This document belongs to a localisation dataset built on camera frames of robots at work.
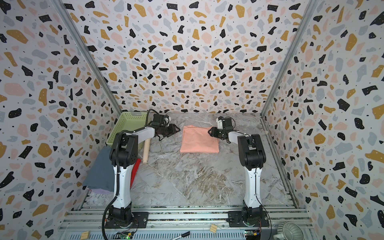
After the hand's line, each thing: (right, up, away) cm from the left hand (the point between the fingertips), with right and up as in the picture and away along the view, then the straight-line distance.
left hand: (179, 127), depth 105 cm
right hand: (+21, 0, +1) cm, 21 cm away
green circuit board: (-21, -51, -34) cm, 65 cm away
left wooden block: (-38, -50, -36) cm, 72 cm away
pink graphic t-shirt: (+13, -9, -2) cm, 16 cm away
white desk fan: (+57, -49, -33) cm, 82 cm away
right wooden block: (+22, -48, -33) cm, 62 cm away
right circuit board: (+39, -51, -33) cm, 73 cm away
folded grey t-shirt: (-42, -28, -19) cm, 54 cm away
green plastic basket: (-41, +4, +10) cm, 42 cm away
